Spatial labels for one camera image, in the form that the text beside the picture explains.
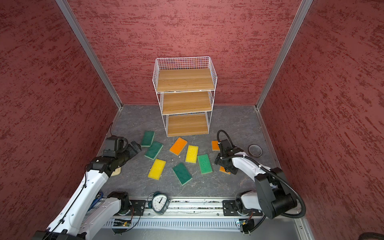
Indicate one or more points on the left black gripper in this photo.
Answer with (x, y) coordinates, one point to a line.
(137, 147)

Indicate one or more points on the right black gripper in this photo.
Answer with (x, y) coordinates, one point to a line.
(218, 161)

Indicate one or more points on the orange sponge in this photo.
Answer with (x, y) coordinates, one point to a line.
(223, 170)
(215, 146)
(178, 146)

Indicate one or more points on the dark green sponge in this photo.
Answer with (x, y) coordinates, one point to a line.
(182, 173)
(154, 150)
(147, 139)

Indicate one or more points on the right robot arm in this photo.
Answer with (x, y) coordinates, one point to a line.
(273, 195)

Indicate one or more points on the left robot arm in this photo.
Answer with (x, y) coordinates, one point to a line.
(73, 222)

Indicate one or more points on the light green sponge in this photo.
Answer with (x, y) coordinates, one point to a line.
(205, 164)

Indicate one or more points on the cream calculator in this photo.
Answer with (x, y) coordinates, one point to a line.
(116, 172)

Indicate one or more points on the yellow sponge centre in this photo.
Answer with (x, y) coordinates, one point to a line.
(192, 154)

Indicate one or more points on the yellow sponge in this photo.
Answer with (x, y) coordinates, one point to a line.
(157, 169)
(192, 154)

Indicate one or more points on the yellow sponge lower left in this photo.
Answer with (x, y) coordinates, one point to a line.
(157, 169)

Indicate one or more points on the blue stapler tool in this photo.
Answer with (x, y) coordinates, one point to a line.
(98, 197)

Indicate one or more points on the green analog clock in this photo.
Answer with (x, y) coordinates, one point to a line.
(159, 203)

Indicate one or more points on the right circuit board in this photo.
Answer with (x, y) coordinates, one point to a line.
(245, 226)

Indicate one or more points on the circuit board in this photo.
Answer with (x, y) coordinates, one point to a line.
(245, 226)
(121, 223)

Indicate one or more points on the left circuit board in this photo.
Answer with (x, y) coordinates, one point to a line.
(121, 223)

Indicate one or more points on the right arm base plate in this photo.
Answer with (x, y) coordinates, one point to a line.
(236, 208)

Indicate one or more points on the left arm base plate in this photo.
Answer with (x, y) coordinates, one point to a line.
(136, 207)

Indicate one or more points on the white wire wooden shelf rack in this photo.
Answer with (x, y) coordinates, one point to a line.
(185, 89)

